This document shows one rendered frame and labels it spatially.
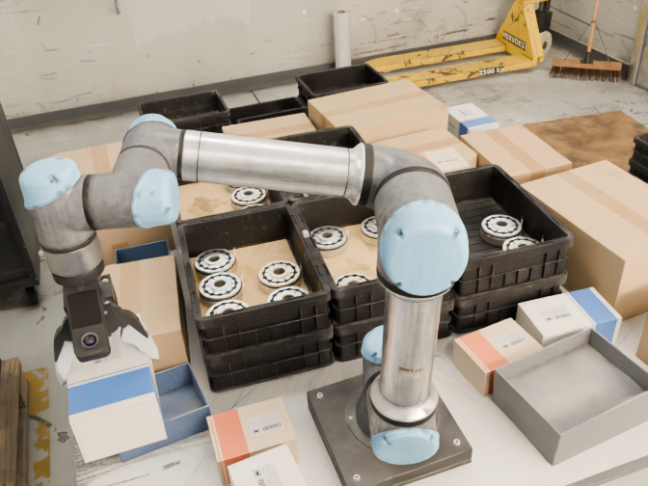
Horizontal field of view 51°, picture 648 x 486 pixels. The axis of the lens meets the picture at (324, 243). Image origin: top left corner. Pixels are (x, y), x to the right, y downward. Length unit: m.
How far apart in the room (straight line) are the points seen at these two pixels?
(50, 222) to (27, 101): 4.03
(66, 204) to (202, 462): 0.74
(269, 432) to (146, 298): 0.47
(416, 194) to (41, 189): 0.48
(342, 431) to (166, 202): 0.72
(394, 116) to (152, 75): 2.84
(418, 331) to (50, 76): 4.10
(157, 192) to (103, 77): 4.02
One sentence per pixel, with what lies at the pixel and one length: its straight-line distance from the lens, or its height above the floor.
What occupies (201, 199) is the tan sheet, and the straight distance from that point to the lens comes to 2.07.
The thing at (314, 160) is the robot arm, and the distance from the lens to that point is 1.00.
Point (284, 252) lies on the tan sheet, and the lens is 1.78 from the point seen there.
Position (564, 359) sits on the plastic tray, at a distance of 1.63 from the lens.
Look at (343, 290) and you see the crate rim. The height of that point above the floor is 0.93.
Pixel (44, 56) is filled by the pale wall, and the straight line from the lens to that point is 4.85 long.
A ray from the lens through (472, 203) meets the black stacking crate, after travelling 1.98.
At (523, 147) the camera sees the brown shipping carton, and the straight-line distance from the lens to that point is 2.24.
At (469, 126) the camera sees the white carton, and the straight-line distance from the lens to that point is 2.51.
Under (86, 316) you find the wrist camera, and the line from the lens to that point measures 0.99.
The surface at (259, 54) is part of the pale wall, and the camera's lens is 5.01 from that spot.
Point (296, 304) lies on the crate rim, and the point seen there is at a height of 0.92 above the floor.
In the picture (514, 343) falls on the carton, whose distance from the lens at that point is 1.61.
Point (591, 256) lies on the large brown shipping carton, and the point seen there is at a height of 0.85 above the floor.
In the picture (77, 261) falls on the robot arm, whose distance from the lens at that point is 0.97.
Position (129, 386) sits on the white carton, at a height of 1.13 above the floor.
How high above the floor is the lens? 1.86
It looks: 35 degrees down
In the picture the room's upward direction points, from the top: 4 degrees counter-clockwise
